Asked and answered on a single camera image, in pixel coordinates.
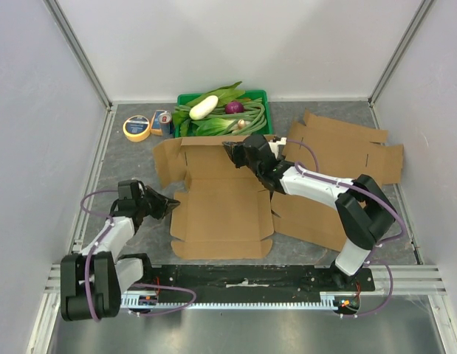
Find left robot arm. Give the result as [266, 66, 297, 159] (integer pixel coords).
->
[60, 180, 180, 322]

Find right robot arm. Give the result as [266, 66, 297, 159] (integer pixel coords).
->
[222, 135, 403, 291]

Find spare flat cardboard box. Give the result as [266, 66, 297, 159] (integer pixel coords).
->
[270, 108, 405, 254]

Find bok choy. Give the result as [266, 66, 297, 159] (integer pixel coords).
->
[192, 118, 238, 136]

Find green long beans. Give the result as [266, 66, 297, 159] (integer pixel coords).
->
[172, 96, 268, 138]

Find purple onion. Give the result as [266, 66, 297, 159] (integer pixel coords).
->
[224, 101, 244, 114]

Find white eggplant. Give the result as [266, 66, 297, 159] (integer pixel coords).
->
[189, 95, 219, 121]

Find leafy green vegetable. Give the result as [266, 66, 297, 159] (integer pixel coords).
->
[172, 81, 245, 137]

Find yellow tape roll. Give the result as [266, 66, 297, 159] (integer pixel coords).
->
[123, 115, 151, 142]

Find red and blue drink can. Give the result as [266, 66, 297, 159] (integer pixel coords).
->
[158, 111, 174, 139]

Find green plastic tray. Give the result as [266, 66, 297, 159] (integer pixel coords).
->
[174, 88, 274, 140]

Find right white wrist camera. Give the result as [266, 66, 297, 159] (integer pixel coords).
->
[268, 136, 287, 159]

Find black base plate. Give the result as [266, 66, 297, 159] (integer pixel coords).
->
[138, 265, 375, 302]

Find slotted cable duct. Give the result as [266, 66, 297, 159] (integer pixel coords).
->
[120, 289, 358, 313]

